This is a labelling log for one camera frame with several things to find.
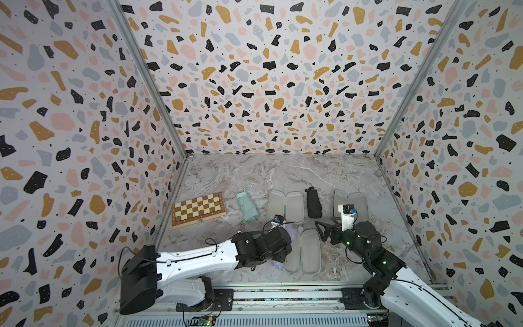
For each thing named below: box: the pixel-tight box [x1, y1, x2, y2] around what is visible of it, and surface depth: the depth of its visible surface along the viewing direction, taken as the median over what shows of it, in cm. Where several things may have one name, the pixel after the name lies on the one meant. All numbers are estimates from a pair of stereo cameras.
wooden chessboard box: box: [171, 192, 227, 229], surface depth 97 cm
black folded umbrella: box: [305, 186, 323, 219], surface depth 102 cm
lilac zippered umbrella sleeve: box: [283, 225, 321, 275], surface depth 86 cm
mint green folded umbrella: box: [236, 191, 259, 223], surface depth 97 cm
